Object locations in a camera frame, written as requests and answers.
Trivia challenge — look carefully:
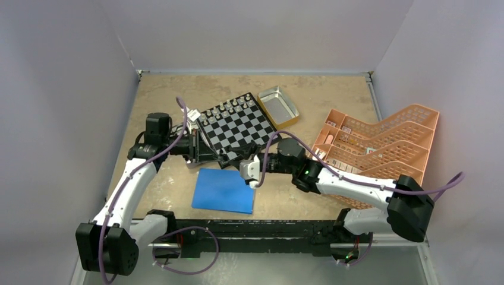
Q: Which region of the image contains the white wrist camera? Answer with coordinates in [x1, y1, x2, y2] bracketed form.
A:
[239, 156, 262, 189]
[187, 109, 201, 131]

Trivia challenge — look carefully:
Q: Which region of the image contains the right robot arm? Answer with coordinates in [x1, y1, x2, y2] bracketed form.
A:
[225, 138, 434, 242]

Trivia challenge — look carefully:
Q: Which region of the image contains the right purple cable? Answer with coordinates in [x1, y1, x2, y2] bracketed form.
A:
[254, 130, 465, 268]

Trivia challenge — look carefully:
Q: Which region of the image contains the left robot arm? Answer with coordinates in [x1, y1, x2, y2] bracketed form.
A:
[75, 113, 220, 284]

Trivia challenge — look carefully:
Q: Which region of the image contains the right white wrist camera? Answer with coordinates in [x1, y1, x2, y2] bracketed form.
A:
[239, 156, 262, 189]

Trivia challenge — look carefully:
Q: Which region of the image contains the gold rectangular metal tin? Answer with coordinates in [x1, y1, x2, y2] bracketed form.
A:
[257, 85, 300, 129]

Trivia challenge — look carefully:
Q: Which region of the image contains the pink eraser in organizer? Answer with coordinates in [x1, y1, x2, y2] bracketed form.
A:
[324, 134, 334, 144]

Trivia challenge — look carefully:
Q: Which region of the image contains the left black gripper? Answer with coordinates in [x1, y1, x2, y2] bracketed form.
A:
[162, 128, 221, 163]

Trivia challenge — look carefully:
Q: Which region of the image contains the black and silver chessboard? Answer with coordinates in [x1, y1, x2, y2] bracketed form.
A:
[198, 94, 276, 169]

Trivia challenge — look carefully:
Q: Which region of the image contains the white chess piece row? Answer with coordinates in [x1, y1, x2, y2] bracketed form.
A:
[197, 93, 257, 125]

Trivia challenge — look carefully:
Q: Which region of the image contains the blue folder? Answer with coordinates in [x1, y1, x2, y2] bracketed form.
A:
[191, 168, 255, 214]

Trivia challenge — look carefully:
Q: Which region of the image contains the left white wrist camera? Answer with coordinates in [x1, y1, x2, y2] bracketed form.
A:
[187, 109, 201, 131]

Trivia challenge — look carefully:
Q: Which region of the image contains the orange plastic tiered organizer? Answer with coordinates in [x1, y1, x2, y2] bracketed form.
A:
[297, 103, 440, 220]

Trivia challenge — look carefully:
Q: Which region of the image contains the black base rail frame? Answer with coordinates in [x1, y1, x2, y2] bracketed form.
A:
[154, 219, 371, 259]

